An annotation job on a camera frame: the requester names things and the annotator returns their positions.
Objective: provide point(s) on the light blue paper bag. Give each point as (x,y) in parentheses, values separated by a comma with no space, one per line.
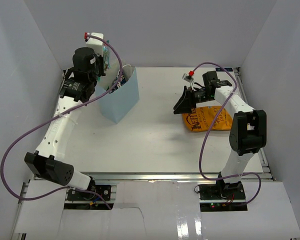
(123,97)

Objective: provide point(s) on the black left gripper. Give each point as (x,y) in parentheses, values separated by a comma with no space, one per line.
(100,59)

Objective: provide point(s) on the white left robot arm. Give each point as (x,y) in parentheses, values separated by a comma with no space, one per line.
(78,86)

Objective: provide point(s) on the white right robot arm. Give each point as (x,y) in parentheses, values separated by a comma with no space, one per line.
(248,132)

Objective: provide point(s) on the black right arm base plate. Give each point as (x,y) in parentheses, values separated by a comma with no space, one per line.
(212,192)

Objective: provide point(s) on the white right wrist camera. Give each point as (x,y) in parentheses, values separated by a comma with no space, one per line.
(188,77)

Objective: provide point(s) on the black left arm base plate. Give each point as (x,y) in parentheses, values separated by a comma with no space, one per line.
(103,190)

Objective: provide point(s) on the orange Kettle chips bag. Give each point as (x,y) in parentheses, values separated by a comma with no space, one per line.
(201,118)

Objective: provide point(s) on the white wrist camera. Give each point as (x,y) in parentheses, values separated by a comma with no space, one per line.
(95,44)
(188,77)

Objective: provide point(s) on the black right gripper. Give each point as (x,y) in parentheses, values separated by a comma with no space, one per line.
(185,107)

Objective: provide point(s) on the aluminium front frame rail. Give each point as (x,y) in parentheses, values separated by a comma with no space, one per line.
(124,176)

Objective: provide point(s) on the teal Fox's mint candy bag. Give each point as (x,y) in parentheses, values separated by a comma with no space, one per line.
(106,58)

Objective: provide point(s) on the blue Kettle chips bag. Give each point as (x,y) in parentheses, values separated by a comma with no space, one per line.
(118,81)

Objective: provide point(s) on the white front cover sheet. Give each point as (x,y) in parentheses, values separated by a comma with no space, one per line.
(161,211)

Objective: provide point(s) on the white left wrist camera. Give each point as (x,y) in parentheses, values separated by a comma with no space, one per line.
(95,44)

